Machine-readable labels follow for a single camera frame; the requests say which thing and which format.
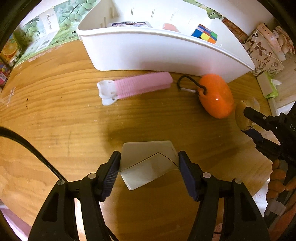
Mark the brown-haired rag doll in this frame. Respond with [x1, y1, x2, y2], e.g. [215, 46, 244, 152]
[274, 26, 295, 55]

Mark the cream folding mirror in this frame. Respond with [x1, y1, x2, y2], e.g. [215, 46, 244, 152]
[119, 141, 180, 190]

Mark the colourful rubik's cube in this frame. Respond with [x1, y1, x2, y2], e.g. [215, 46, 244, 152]
[192, 24, 217, 44]

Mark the white plastic storage bin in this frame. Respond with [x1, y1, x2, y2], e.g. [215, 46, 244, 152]
[76, 1, 254, 82]

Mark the pink hair roller clip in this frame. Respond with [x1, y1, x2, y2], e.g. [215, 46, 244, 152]
[97, 72, 173, 106]

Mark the beige patterned drawstring bag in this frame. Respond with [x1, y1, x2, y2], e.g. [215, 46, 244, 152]
[242, 23, 285, 77]

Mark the person's right hand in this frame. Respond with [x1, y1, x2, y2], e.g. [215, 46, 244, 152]
[266, 160, 295, 201]

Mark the black cable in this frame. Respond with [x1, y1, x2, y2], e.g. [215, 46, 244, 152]
[0, 126, 68, 181]

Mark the orange juice carton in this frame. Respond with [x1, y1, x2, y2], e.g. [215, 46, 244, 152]
[1, 37, 22, 67]

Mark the green tissue pack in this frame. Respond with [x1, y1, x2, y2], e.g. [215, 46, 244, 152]
[256, 71, 282, 99]

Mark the orange round pouch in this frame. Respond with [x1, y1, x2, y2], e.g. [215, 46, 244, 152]
[176, 73, 235, 119]

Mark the green leaf pattern poster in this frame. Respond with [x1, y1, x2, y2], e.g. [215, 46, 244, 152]
[14, 0, 225, 68]

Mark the white box by tissues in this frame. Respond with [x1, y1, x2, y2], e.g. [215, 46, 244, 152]
[268, 98, 279, 116]

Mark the red pen cup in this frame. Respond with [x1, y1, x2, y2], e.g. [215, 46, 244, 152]
[0, 59, 11, 87]

